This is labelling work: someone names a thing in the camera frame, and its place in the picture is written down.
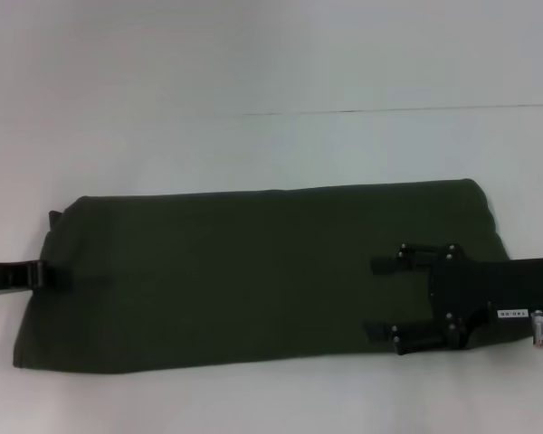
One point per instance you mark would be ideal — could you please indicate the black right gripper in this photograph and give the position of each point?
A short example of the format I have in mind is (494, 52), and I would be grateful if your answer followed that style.
(488, 289)

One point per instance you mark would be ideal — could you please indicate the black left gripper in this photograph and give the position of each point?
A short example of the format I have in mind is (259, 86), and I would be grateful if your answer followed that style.
(4, 278)

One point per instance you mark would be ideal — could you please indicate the dark green FREE t-shirt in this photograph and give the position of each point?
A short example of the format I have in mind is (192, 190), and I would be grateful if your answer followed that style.
(253, 271)

